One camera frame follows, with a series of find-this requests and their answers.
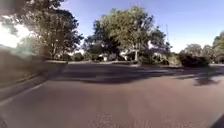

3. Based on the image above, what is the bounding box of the pale concrete kerb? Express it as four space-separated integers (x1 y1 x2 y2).
0 75 51 108

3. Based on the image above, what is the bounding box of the large leafy tree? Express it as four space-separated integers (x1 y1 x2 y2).
83 4 172 64
18 0 85 62

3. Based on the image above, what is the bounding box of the grey asphalt road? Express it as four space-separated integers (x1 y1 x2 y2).
0 63 224 128

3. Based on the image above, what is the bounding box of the group of trees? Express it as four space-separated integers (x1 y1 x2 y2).
179 31 224 65

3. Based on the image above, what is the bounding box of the grass verge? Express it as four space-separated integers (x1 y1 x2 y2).
0 49 68 88

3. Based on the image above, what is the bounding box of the thin pole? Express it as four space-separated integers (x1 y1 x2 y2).
165 23 171 45

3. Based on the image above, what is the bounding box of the dark bush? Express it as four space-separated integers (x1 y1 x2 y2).
178 53 212 69

